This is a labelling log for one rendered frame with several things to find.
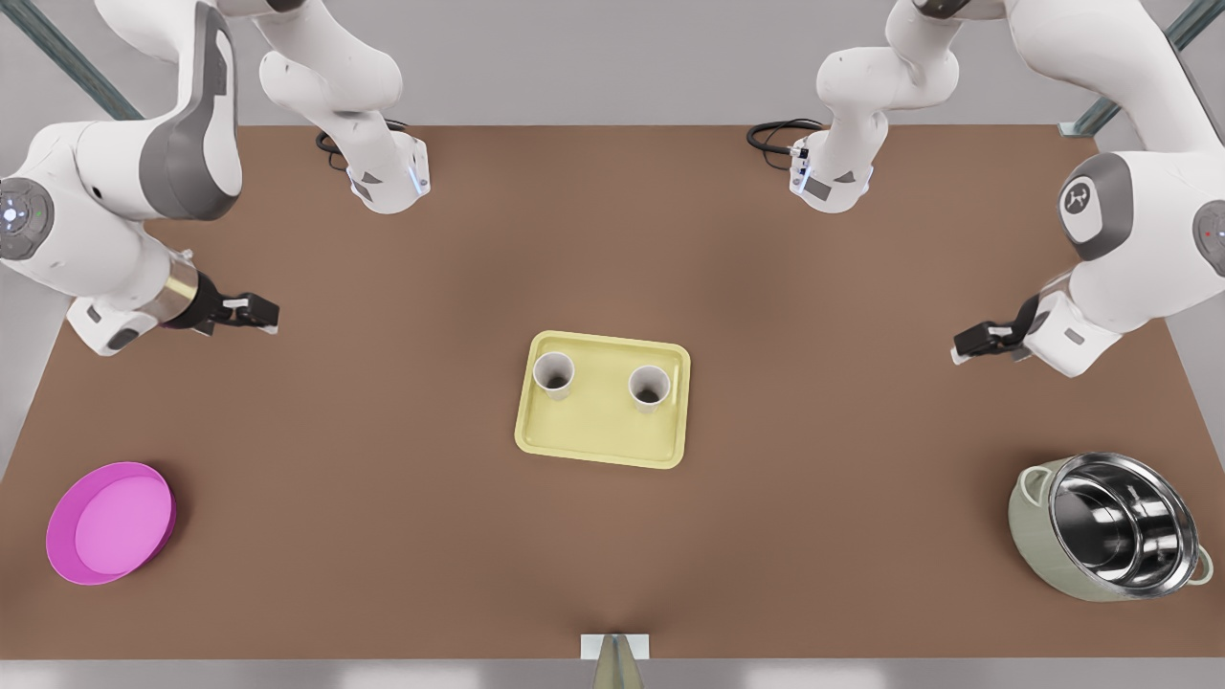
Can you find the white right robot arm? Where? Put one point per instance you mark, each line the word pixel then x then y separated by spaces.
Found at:
pixel 115 182

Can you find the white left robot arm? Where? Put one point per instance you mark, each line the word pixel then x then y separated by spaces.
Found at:
pixel 1129 220

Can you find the white IKEA cup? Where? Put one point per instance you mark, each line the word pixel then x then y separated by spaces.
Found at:
pixel 649 388
pixel 554 374

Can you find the pale yellow tray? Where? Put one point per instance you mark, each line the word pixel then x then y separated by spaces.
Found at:
pixel 603 417

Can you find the green steel pot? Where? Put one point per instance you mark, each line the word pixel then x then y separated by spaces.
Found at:
pixel 1110 526

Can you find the pink round plate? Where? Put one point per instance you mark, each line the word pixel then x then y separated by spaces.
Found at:
pixel 111 522

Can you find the silver frame post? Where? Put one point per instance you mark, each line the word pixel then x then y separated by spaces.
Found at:
pixel 614 662
pixel 67 59
pixel 1139 72

